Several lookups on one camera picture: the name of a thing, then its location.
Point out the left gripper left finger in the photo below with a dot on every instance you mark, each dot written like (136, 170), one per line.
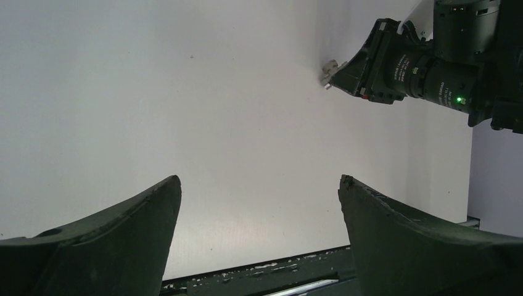
(121, 250)

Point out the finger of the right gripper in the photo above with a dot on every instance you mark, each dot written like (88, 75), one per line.
(352, 75)

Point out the metal tee pipe fitting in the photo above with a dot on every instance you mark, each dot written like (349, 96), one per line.
(328, 71)

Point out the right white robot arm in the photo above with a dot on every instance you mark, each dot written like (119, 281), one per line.
(462, 55)

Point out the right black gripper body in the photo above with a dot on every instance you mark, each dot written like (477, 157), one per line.
(387, 55)

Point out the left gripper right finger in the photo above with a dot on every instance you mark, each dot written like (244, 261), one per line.
(400, 250)

